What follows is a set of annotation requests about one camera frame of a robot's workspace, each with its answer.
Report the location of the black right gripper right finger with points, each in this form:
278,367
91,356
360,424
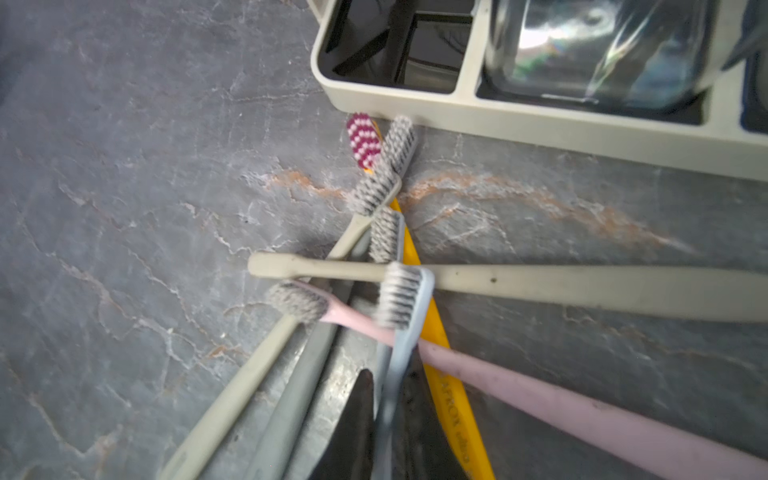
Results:
420,448

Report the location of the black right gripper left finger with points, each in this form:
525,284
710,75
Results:
349,453

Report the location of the light blue toothbrush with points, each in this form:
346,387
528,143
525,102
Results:
404,300
387,245

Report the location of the grey toothbrush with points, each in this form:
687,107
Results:
278,440

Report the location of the beige toothbrush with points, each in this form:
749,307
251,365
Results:
690,293
190,459

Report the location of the beige toothbrush holder tray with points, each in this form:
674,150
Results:
425,60

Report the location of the clear glass cup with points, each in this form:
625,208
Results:
645,55

